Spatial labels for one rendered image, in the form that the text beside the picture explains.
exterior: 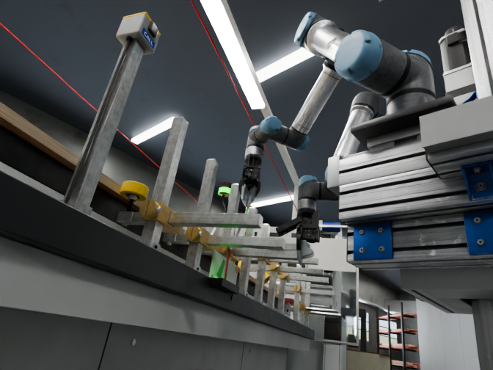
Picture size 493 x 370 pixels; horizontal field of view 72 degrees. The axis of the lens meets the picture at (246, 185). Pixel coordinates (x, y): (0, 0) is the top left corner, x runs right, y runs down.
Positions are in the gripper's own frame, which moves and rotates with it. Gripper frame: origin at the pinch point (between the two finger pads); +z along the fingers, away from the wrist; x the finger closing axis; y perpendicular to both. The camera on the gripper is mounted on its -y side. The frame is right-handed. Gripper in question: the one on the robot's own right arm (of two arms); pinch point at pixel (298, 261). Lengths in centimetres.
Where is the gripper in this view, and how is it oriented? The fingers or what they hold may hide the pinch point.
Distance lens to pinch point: 133.8
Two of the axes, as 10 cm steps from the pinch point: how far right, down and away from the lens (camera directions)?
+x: 3.1, 4.3, 8.5
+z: -1.2, 9.0, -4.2
